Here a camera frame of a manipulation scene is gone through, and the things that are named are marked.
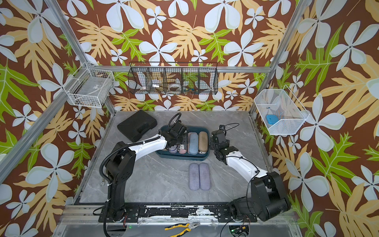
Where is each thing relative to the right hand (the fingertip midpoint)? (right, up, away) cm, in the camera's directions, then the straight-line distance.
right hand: (216, 139), depth 90 cm
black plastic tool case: (-57, +8, +15) cm, 60 cm away
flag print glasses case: (-21, -6, +1) cm, 22 cm away
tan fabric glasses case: (-8, -2, +5) cm, 9 cm away
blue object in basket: (+29, +12, -10) cm, 33 cm away
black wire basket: (-27, +41, +7) cm, 50 cm away
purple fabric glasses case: (-27, -7, +5) cm, 29 cm away
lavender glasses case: (-14, -21, -6) cm, 26 cm away
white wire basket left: (-75, +31, -6) cm, 82 cm away
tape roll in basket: (-27, +35, +8) cm, 45 cm away
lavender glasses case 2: (-8, -23, -7) cm, 25 cm away
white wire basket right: (+37, +16, -6) cm, 40 cm away
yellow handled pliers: (-16, -40, -20) cm, 47 cm away
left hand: (-19, +2, +5) cm, 20 cm away
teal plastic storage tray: (-33, -10, +5) cm, 34 cm away
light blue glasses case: (-14, -2, +5) cm, 15 cm away
